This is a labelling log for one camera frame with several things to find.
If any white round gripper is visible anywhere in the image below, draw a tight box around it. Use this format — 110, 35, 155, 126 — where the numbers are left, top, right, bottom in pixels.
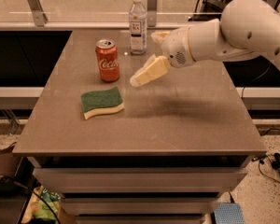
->
130, 27, 194, 87

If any red coke can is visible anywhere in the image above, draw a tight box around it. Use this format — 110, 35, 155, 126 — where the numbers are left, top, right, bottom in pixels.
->
95, 38, 119, 82

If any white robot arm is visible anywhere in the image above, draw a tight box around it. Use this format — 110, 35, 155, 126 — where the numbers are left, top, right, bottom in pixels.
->
130, 0, 280, 87

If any clear plastic water bottle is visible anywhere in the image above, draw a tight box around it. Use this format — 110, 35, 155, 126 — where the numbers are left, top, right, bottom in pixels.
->
129, 0, 147, 54

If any green and yellow sponge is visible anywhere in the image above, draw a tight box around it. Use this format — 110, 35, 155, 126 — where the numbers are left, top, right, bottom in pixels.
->
81, 87, 124, 119

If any top grey drawer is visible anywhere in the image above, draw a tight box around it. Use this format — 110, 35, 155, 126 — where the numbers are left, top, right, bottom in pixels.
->
34, 168, 246, 193

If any grey drawer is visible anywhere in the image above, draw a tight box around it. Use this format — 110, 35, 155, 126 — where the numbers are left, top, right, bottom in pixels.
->
34, 168, 246, 193
76, 216, 204, 224
61, 198, 219, 216

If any blue mat on floor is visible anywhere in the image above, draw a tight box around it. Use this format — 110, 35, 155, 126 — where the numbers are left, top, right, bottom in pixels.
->
213, 203, 245, 224

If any middle grey drawer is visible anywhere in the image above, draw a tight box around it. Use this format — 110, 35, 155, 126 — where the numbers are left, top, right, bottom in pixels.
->
61, 198, 219, 216

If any bottom grey drawer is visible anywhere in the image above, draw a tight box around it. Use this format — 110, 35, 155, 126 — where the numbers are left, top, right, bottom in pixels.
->
76, 216, 204, 224

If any green snack bag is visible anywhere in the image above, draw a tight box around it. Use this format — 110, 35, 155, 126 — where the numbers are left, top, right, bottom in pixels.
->
21, 186, 61, 224

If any middle metal railing post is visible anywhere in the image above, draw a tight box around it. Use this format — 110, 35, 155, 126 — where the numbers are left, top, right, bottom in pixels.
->
147, 0, 158, 27

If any left metal railing post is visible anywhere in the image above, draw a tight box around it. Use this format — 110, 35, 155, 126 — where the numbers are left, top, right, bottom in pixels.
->
27, 0, 48, 27

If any black cable on right floor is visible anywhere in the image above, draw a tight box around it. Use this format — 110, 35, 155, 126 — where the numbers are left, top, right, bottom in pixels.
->
251, 154, 280, 193

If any black cable on left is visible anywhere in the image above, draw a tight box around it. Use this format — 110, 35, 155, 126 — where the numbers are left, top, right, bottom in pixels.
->
0, 174, 62, 224

